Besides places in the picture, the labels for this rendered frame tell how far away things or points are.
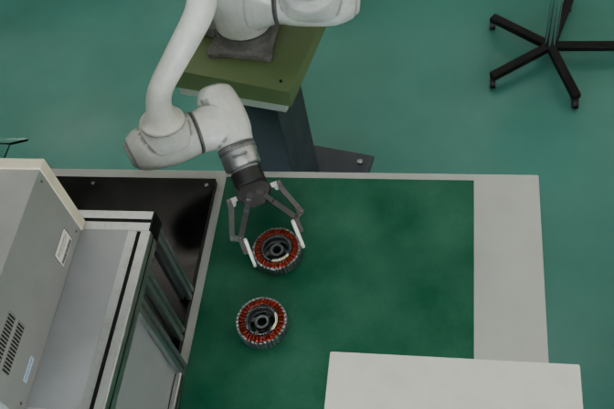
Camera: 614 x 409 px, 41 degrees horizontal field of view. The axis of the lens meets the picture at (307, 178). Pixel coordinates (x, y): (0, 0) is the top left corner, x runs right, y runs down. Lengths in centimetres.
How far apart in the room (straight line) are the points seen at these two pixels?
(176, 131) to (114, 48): 181
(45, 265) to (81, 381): 21
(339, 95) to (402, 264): 141
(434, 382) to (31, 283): 69
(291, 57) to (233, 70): 16
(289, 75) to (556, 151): 118
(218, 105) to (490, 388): 95
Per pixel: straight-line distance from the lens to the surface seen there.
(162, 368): 174
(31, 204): 147
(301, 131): 261
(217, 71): 222
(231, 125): 189
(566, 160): 299
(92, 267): 159
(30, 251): 147
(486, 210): 195
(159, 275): 194
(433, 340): 179
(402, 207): 195
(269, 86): 216
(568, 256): 278
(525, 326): 182
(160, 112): 183
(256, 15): 214
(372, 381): 127
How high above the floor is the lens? 238
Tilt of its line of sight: 54 degrees down
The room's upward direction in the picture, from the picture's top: 13 degrees counter-clockwise
